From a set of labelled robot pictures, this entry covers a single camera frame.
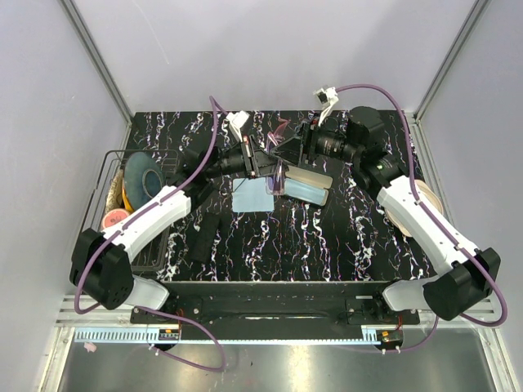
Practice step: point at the red thin sunglasses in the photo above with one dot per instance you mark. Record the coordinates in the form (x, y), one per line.
(275, 181)

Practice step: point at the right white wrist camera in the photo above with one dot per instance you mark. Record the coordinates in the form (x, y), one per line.
(328, 97)

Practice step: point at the pink patterned cup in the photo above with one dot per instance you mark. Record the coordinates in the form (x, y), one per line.
(113, 217)

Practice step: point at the yellow plate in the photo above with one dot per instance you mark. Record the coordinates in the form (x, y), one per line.
(126, 204)

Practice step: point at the light blue cloth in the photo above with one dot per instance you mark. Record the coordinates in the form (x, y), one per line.
(253, 197)
(305, 192)

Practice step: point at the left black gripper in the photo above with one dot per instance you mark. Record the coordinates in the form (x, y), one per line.
(261, 159)

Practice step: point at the black glasses case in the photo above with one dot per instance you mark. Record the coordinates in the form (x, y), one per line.
(200, 249)

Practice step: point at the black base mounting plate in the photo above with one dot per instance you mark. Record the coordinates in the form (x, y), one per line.
(352, 303)

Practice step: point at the woven beige plate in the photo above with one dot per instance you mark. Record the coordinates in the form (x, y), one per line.
(114, 196)

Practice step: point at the blue ceramic plate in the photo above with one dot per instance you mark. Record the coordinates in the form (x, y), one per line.
(142, 179)

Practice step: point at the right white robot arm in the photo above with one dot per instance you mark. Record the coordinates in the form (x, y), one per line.
(465, 274)

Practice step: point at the dark green glasses case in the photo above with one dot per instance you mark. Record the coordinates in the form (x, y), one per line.
(309, 177)

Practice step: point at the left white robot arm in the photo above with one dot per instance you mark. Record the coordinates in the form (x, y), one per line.
(101, 260)

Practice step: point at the black wire dish rack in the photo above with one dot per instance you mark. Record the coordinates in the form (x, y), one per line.
(152, 257)

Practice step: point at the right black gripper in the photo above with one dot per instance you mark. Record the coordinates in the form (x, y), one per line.
(292, 149)

